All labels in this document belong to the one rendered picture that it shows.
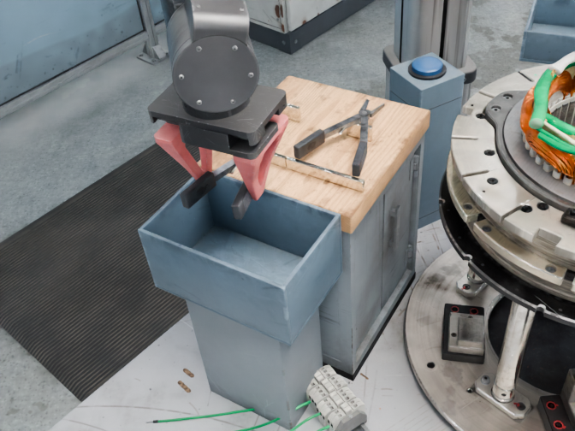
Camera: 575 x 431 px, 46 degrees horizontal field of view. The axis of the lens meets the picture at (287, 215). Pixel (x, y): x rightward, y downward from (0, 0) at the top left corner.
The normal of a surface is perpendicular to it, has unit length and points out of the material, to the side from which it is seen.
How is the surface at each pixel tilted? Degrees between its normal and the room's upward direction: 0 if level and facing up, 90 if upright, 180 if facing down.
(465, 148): 0
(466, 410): 0
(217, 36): 91
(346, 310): 90
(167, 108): 1
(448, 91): 90
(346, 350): 90
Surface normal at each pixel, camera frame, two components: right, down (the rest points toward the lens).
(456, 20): 0.19, 0.65
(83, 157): -0.07, -0.73
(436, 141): 0.47, 0.57
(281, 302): -0.52, 0.61
